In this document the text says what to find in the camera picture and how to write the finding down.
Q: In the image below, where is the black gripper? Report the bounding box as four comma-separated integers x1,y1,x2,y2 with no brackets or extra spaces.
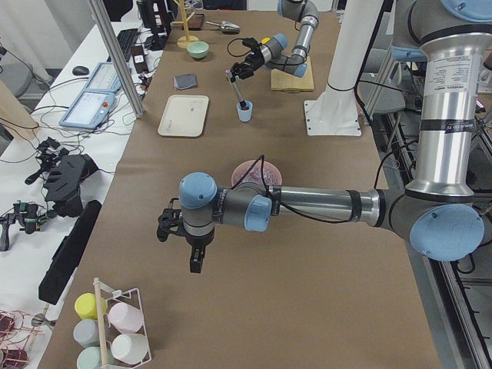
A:
185,232,214,273
231,52,264,81

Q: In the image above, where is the pink cup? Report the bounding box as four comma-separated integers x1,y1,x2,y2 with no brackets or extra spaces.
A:
108,302,144,334

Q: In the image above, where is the grey cup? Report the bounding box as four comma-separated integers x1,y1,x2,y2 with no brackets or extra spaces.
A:
73,319,100,348

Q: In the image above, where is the black hand-held gripper device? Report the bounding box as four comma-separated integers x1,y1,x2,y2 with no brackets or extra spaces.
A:
1,201,56,251

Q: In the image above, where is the black foam block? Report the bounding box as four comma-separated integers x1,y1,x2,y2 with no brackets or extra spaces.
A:
43,154,98,218

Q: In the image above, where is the black computer mouse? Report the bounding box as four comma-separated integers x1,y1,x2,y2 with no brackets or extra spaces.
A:
71,65,90,76

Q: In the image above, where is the black keyboard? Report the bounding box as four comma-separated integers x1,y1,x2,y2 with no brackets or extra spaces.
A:
117,28,139,62

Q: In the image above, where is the black long bar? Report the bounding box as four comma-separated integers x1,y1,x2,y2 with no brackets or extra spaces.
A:
38,200,101,305

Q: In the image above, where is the cream rabbit tray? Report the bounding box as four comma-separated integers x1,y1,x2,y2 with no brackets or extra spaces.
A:
158,95,209,138

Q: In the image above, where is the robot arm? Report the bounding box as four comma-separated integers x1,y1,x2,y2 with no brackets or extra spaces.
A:
171,1,491,273
226,0,319,83

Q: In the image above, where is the yellow cup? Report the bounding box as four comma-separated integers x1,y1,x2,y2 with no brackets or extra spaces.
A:
74,293,98,320

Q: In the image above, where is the white cup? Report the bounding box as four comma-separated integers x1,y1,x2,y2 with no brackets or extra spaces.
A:
111,333,148,365

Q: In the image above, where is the steel muddler black tip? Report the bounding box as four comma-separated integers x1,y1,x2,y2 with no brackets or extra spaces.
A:
225,69,248,110

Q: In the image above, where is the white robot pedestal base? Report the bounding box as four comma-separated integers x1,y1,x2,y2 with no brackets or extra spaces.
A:
304,0,384,137

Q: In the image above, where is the wooden mug tree stand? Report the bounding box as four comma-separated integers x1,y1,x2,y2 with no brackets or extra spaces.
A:
174,0,199,49

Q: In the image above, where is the steel ice scoop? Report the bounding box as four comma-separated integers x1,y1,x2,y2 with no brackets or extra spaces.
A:
205,21,241,35

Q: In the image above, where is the blue teach pendant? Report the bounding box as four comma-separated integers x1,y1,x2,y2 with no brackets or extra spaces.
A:
85,62,121,92
59,90,115,131

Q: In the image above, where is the mint green cup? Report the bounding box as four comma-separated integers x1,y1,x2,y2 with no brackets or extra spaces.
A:
76,347,102,369

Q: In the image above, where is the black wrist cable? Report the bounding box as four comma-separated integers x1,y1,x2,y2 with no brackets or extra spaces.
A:
168,154,420,224
226,37,254,58

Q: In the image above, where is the mint green bowl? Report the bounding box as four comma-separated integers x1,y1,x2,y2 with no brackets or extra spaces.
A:
187,41,209,60

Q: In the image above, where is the white wire cup rack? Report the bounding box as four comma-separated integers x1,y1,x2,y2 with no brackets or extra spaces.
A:
93,278,152,368

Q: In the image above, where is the grey folded cloth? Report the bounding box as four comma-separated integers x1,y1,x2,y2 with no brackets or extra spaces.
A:
173,74,198,91

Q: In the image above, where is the light blue plastic cup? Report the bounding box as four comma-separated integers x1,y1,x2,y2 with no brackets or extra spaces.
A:
236,100,253,122

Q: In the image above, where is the aluminium frame post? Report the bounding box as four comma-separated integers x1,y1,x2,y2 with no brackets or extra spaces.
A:
88,0,145,118

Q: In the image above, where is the bamboo cutting board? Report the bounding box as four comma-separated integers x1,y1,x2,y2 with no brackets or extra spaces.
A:
271,57,314,92

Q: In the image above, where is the pink bowl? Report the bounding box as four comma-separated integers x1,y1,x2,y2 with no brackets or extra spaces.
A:
231,159,284,188

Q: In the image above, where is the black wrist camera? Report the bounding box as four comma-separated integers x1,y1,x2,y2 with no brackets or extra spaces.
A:
156,198,187,242
241,38,261,52

